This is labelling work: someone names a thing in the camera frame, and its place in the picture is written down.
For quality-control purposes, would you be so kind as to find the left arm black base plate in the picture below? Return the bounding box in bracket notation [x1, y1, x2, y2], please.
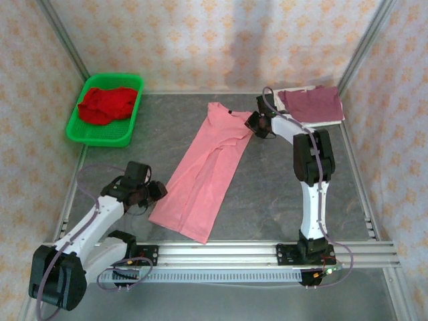
[126, 245, 159, 268]

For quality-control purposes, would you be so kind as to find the aluminium mounting rail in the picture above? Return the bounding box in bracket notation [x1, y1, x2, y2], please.
[86, 241, 401, 269]

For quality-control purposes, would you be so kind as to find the white folded t-shirt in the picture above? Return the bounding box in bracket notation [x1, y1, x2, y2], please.
[272, 85, 344, 128]

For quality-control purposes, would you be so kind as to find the green plastic basket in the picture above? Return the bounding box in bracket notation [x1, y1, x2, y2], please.
[66, 72, 146, 148]

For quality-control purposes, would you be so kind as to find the pink t-shirt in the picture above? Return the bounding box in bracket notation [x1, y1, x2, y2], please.
[148, 102, 258, 245]

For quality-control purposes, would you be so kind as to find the aluminium frame post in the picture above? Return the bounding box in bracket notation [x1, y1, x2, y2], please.
[336, 0, 395, 96]
[36, 0, 90, 83]

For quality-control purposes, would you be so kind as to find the red t-shirt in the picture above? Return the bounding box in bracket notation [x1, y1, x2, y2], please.
[77, 86, 140, 126]

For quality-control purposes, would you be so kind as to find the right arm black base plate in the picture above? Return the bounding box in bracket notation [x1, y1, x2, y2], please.
[276, 243, 335, 268]

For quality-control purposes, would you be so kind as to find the aluminium frame cross bar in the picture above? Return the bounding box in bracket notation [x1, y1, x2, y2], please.
[142, 89, 339, 96]

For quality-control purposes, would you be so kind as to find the grey slotted cable duct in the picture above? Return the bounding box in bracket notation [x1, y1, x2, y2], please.
[98, 270, 304, 284]

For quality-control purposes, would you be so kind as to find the maroon folded t-shirt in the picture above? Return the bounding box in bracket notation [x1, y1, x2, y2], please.
[278, 86, 345, 123]

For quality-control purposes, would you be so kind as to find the aluminium table side rail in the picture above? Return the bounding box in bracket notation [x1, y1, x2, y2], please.
[339, 122, 419, 321]
[18, 146, 88, 321]

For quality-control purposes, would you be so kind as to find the small circuit board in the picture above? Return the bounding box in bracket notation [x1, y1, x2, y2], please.
[320, 263, 344, 277]

